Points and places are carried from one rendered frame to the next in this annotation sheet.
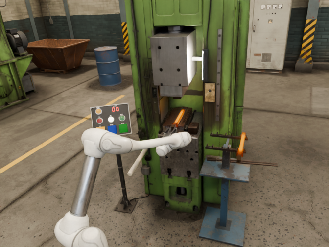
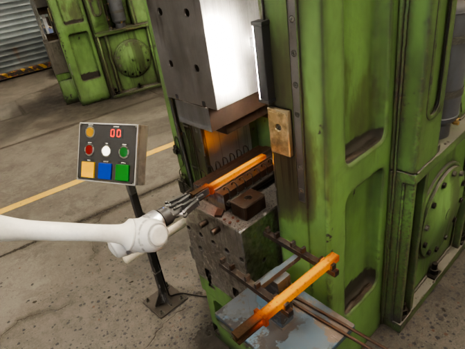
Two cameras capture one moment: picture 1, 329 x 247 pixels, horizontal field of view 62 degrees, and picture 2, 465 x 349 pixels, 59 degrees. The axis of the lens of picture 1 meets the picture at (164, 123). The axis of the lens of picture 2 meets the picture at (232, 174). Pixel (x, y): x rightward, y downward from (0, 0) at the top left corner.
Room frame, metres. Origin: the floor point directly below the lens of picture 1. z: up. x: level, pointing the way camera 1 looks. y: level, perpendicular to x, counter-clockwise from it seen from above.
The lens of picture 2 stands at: (1.04, -0.96, 1.88)
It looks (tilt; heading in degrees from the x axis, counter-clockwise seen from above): 30 degrees down; 33
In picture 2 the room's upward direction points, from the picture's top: 9 degrees counter-clockwise
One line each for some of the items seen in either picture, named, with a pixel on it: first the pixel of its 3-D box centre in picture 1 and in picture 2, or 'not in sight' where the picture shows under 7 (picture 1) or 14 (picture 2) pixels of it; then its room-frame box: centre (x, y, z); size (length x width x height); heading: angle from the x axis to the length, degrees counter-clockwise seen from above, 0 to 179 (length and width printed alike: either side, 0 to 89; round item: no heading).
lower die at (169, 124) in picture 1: (178, 118); (243, 173); (2.40, -0.14, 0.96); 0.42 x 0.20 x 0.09; 162
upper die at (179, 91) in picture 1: (176, 83); (232, 97); (2.40, -0.14, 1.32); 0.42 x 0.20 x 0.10; 162
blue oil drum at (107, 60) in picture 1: (108, 65); not in sight; (6.87, 1.32, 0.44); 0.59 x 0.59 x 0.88
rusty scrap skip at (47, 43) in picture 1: (56, 56); not in sight; (8.64, 3.21, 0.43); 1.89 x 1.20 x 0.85; 62
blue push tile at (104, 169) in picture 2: (112, 130); (105, 171); (2.17, 0.47, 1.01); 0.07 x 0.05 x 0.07; 97
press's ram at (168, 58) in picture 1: (180, 56); (232, 34); (2.39, -0.18, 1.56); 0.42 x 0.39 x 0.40; 162
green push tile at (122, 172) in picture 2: (123, 128); (122, 172); (2.18, 0.37, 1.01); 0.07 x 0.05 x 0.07; 97
